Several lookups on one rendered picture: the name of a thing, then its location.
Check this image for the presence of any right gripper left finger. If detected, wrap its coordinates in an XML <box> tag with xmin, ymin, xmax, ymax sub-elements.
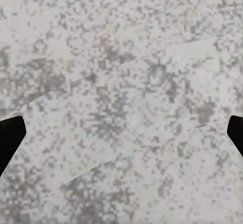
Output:
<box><xmin>0</xmin><ymin>115</ymin><xmax>26</xmax><ymax>176</ymax></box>

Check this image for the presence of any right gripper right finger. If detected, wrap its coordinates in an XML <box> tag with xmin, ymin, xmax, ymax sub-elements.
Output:
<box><xmin>227</xmin><ymin>115</ymin><xmax>243</xmax><ymax>156</ymax></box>

